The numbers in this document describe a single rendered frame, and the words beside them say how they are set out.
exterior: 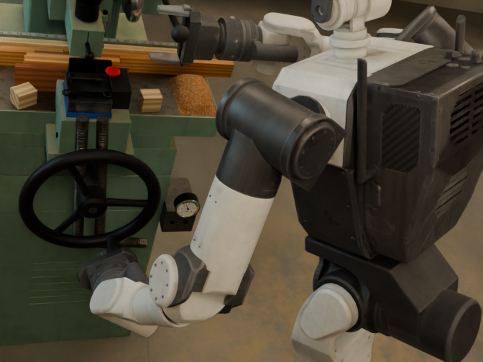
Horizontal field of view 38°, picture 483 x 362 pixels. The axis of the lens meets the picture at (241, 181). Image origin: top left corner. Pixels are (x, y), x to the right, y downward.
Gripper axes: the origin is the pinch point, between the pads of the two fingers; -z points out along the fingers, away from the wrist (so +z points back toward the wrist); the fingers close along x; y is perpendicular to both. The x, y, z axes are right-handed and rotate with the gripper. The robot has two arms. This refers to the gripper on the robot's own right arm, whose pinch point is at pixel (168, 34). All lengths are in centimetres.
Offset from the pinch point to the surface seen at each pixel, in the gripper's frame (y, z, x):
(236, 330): 11, 44, 111
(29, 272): 8, -23, 76
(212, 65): 17.1, 17.1, 16.1
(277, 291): 25, 63, 109
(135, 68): 17.4, -1.4, 18.3
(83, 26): 13.3, -14.8, 6.6
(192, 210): -1.5, 13.6, 46.5
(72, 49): 12.7, -16.9, 11.7
